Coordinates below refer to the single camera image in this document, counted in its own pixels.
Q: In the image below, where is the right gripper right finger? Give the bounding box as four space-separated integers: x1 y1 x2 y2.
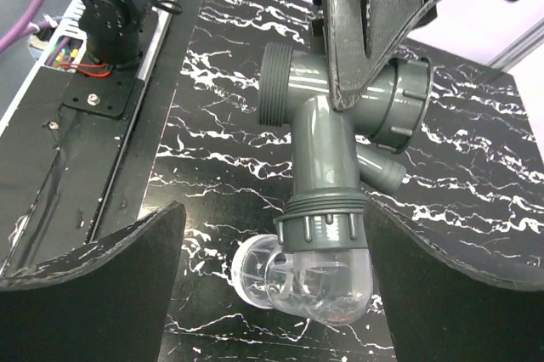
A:
364 201 543 361

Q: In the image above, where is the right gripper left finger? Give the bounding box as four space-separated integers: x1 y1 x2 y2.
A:
1 201 186 361

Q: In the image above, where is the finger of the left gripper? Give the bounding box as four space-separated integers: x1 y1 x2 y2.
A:
352 0 440 91
316 0 436 111

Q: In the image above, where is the dark grey pipe tee fitting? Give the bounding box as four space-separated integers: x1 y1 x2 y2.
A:
258 42 433 253

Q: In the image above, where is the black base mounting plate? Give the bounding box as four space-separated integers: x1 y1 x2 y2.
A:
1 8 198 276

